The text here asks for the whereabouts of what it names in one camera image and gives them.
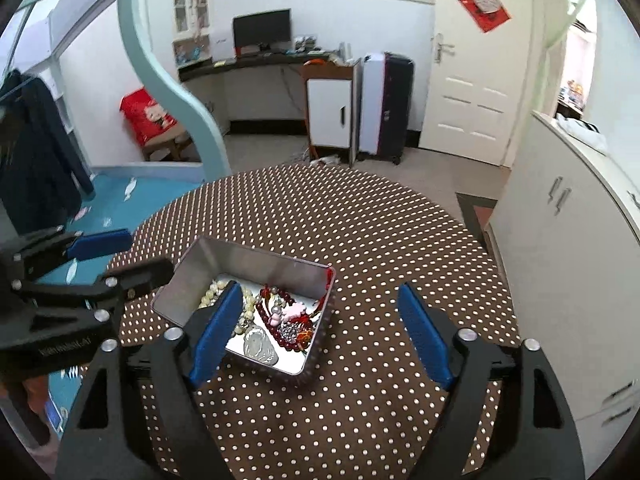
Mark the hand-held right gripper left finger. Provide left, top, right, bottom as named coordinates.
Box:
left=59, top=281, right=244, bottom=480

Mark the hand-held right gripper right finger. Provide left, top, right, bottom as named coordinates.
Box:
left=396, top=282, right=586, bottom=480

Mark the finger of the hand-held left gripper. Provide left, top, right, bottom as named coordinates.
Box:
left=11, top=257, right=174, bottom=318
left=14, top=227, right=134, bottom=273

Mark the cream bead bracelet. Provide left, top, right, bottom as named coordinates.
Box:
left=197, top=280, right=261, bottom=339

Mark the translucent jade pendant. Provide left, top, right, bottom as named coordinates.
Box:
left=242, top=326, right=280, bottom=365

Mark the dark red bead bracelet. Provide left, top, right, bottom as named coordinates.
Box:
left=255, top=284, right=319, bottom=352

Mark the silver sparkly brooch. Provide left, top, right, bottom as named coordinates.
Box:
left=279, top=322, right=314, bottom=345

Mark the grey metal tin box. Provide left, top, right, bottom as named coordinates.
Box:
left=150, top=236, right=336, bottom=377

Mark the pink flower hair clip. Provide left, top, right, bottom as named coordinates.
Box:
left=270, top=302, right=307, bottom=326

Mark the person's left forearm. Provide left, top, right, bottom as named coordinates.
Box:
left=0, top=375, right=51, bottom=447

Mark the dark hanging jacket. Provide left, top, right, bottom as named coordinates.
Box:
left=0, top=70, right=96, bottom=235

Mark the wooden stool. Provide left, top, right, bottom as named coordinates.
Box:
left=142, top=127, right=201, bottom=163

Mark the brown dotted tablecloth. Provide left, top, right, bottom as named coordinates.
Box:
left=107, top=162, right=521, bottom=478

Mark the dark bordered door mat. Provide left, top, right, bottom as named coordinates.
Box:
left=456, top=192, right=499, bottom=242

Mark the red printed bag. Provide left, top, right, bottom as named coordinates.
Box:
left=120, top=87, right=179, bottom=147

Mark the white cupboard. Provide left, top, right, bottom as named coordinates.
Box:
left=487, top=110, right=640, bottom=476

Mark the black and white suitcase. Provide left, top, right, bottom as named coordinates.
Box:
left=357, top=51, right=416, bottom=166

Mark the black curved desk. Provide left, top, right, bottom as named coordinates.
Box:
left=177, top=49, right=361, bottom=136

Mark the wooden cabinet with white door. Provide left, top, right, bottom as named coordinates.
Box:
left=301, top=57, right=362, bottom=154

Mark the white glass-door display cabinet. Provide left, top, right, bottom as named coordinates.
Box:
left=145, top=0, right=216, bottom=67

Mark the white panel door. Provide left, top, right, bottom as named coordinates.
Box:
left=417, top=0, right=533, bottom=168

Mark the white plastic bag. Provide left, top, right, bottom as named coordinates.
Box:
left=555, top=115, right=609, bottom=156

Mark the black computer monitor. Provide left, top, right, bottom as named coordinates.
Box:
left=232, top=8, right=292, bottom=54

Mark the red door decoration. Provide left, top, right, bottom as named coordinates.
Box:
left=458, top=0, right=513, bottom=34

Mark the teal loft bed frame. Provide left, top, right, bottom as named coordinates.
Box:
left=0, top=0, right=233, bottom=182

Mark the silver door handle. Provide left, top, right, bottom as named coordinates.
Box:
left=434, top=32, right=456, bottom=64

